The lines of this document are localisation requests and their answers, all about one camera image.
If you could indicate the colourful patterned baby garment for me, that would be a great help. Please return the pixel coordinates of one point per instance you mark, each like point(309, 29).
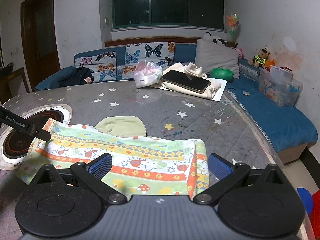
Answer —
point(140, 165)

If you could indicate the green round bowl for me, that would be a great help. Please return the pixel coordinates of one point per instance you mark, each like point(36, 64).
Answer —
point(221, 73)

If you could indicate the butterfly cushion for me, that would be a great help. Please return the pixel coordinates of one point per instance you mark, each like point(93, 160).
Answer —
point(160, 53)
point(102, 66)

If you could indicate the dark wooden door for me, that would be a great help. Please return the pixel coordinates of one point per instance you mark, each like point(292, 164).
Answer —
point(39, 40)

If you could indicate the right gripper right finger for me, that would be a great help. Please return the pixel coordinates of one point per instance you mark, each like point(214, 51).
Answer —
point(230, 176)

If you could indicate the right butterfly cushion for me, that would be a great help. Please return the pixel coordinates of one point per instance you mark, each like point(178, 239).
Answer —
point(160, 53)

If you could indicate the dark clothing on sofa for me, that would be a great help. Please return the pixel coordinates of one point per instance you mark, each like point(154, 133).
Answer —
point(79, 76)

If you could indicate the dark green window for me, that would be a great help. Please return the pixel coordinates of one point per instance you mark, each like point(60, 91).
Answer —
point(194, 13)

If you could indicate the cream folded cloth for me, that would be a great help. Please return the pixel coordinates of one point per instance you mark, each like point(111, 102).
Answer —
point(213, 92)

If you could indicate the clear plastic storage box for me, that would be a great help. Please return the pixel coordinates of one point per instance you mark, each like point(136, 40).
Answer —
point(279, 86)

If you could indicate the teddy bear toy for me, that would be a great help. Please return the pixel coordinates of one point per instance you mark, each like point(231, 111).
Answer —
point(260, 59)

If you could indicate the pink white plastic bag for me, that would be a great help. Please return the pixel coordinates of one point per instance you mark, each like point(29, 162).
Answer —
point(147, 74)

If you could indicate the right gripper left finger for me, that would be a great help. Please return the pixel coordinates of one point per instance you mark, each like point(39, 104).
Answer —
point(90, 177)

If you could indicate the colourful pinwheel flower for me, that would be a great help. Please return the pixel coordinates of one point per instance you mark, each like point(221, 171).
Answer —
point(233, 23)

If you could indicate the dark wooden side table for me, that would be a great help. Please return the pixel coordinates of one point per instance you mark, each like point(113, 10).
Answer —
point(9, 83)

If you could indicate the round black induction cooktop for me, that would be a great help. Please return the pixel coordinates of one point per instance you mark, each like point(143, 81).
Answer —
point(15, 144)

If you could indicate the grey pillow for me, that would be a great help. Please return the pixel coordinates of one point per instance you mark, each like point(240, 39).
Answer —
point(211, 56)

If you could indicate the black smartphone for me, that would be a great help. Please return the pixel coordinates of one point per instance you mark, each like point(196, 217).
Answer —
point(193, 83)

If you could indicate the left butterfly cushion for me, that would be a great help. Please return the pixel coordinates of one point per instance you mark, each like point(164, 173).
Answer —
point(102, 66)

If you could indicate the panda plush toy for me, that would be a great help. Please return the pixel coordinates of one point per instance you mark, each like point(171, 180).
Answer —
point(214, 39)

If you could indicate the blue sofa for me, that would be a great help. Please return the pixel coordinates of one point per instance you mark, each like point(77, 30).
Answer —
point(285, 127)

